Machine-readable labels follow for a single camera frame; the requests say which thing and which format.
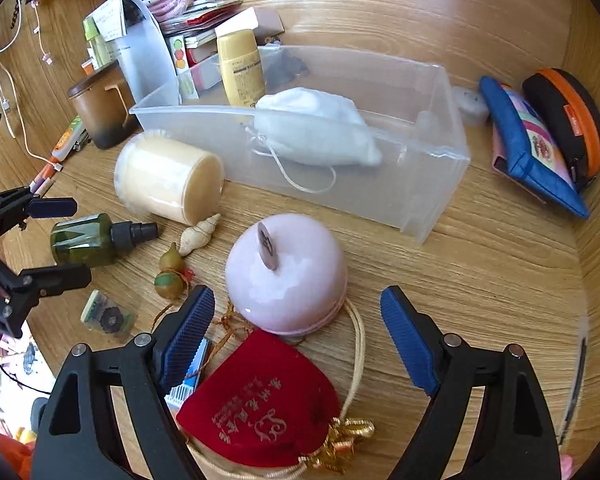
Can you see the yellow bottle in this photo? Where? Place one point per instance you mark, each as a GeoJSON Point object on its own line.
{"type": "Point", "coordinates": [240, 70]}

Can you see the black orange zip case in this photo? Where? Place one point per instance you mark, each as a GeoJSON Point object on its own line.
{"type": "Point", "coordinates": [555, 110]}

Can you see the white pink marker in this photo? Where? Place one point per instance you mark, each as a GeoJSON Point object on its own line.
{"type": "Point", "coordinates": [45, 177]}

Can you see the blue zip pouch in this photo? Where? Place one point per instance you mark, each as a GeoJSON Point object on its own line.
{"type": "Point", "coordinates": [510, 125]}

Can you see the white printed paper sheet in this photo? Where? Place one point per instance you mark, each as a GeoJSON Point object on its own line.
{"type": "Point", "coordinates": [110, 17]}

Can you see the cream seashell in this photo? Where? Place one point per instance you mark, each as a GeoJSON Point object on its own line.
{"type": "Point", "coordinates": [197, 235]}

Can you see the wooden desktop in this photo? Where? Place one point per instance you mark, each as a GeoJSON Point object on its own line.
{"type": "Point", "coordinates": [480, 270]}

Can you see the pile of assorted packets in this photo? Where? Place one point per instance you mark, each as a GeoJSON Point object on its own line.
{"type": "Point", "coordinates": [200, 10]}

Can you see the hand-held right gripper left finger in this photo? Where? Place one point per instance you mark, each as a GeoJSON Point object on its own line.
{"type": "Point", "coordinates": [190, 330]}

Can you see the clear plastic storage box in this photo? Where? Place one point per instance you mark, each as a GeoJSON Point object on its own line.
{"type": "Point", "coordinates": [420, 125]}

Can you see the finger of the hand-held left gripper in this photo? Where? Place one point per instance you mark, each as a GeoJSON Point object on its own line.
{"type": "Point", "coordinates": [55, 207]}
{"type": "Point", "coordinates": [55, 279]}

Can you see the pink round lidded jar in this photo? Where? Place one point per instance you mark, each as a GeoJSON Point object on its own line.
{"type": "Point", "coordinates": [290, 280]}

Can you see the translucent white file holder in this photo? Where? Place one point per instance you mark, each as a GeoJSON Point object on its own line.
{"type": "Point", "coordinates": [140, 55]}

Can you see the white box with coloured dots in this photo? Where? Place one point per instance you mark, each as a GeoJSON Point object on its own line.
{"type": "Point", "coordinates": [182, 60]}

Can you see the red velvet pouch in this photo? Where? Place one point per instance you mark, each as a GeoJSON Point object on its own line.
{"type": "Point", "coordinates": [260, 400]}

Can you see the black cylindrical bottle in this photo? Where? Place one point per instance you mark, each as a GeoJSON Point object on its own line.
{"type": "Point", "coordinates": [80, 240]}

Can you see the red small box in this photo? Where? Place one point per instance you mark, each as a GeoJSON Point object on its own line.
{"type": "Point", "coordinates": [202, 67]}

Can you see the small white round container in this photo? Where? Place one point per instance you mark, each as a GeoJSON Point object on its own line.
{"type": "Point", "coordinates": [470, 104]}

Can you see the brown mug with lid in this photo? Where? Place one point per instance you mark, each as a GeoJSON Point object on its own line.
{"type": "Point", "coordinates": [92, 115]}

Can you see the white cardboard box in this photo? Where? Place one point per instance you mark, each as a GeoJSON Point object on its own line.
{"type": "Point", "coordinates": [250, 22]}

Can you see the blue white small packet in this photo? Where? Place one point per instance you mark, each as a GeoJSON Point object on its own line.
{"type": "Point", "coordinates": [192, 375]}

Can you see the green white box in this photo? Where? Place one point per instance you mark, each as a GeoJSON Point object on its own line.
{"type": "Point", "coordinates": [97, 45]}

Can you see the black metal clip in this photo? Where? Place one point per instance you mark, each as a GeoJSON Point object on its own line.
{"type": "Point", "coordinates": [81, 142]}

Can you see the cream cylindrical jar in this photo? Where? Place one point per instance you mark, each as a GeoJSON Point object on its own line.
{"type": "Point", "coordinates": [165, 175]}

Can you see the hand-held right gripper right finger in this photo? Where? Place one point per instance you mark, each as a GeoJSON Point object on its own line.
{"type": "Point", "coordinates": [410, 340]}

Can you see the small green packet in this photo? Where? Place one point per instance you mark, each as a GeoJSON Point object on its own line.
{"type": "Point", "coordinates": [107, 315]}

